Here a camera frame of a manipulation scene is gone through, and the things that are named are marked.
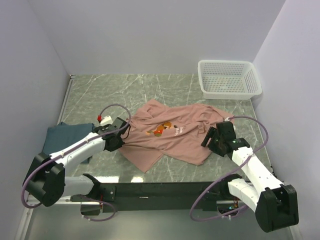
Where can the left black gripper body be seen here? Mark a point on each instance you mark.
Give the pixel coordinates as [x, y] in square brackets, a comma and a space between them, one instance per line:
[118, 145]

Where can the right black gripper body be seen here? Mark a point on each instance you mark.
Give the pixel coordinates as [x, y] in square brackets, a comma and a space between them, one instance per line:
[215, 144]

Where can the pink t shirt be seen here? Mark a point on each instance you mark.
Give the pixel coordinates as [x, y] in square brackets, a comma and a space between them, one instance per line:
[158, 130]

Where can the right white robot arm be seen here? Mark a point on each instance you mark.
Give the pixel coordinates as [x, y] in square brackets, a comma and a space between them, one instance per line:
[274, 203]

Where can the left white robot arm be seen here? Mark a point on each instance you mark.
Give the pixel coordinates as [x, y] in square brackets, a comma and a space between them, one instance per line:
[46, 178]

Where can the folded blue t shirt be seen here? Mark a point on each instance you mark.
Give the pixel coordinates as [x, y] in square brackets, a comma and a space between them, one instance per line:
[64, 135]

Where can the white plastic basket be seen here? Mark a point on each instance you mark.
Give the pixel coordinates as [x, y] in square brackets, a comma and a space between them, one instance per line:
[228, 80]

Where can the black base beam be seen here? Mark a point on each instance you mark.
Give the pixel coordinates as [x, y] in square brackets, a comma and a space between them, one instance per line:
[143, 196]

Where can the aluminium frame rail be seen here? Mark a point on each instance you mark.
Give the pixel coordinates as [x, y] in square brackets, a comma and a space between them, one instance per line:
[31, 200]

